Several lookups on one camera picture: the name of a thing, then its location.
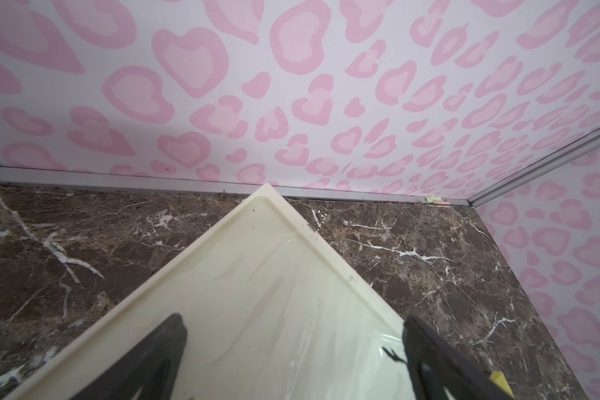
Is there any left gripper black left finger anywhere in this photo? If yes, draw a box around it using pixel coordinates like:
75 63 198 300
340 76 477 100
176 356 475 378
73 313 188 399

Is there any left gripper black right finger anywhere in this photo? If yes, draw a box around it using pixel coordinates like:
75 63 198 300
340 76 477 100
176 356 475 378
403 316 512 399

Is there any cream plastic drawer cabinet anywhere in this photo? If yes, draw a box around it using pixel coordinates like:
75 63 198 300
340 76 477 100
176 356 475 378
12 185 414 399

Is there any yellow sponge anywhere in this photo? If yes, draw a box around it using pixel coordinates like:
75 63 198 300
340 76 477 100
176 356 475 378
489 371 514 398

